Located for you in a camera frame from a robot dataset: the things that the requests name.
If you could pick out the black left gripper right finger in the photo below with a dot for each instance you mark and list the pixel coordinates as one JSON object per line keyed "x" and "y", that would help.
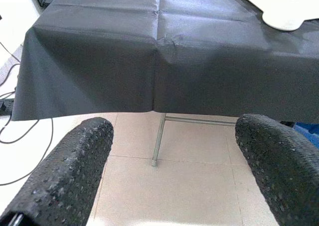
{"x": 284, "y": 166}

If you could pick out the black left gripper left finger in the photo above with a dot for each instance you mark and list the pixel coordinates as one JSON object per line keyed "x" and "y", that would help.
{"x": 62, "y": 171}

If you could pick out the white plastic children table top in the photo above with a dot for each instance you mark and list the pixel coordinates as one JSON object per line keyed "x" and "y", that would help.
{"x": 281, "y": 11}

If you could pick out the blue plastic dustpan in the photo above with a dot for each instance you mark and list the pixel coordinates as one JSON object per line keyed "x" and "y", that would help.
{"x": 309, "y": 133}

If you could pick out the metal folding table frame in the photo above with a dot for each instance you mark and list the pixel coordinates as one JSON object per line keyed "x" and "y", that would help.
{"x": 158, "y": 141}

